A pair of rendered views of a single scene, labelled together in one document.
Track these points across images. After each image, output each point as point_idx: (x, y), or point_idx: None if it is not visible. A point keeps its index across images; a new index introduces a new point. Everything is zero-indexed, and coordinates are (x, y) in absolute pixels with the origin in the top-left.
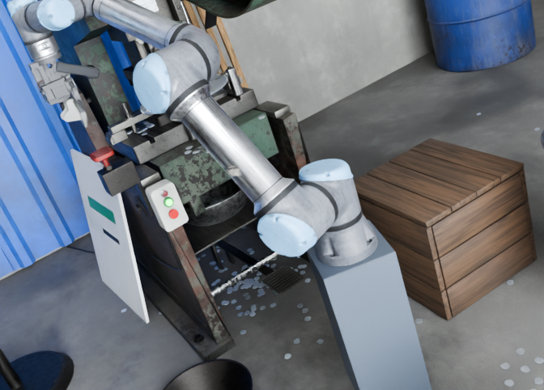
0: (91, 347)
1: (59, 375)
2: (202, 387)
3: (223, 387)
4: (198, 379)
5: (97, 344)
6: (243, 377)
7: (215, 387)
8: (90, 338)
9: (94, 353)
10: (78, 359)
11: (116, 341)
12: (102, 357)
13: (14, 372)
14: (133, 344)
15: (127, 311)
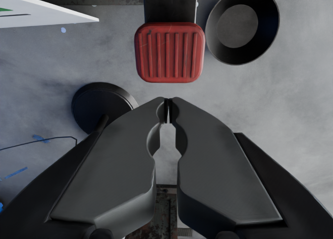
0: (94, 67)
1: (117, 94)
2: (215, 21)
3: (227, 8)
4: (212, 21)
5: (94, 62)
6: None
7: (222, 13)
8: (82, 64)
9: (103, 67)
10: (102, 78)
11: (103, 50)
12: (113, 64)
13: (103, 119)
14: (118, 40)
15: (66, 28)
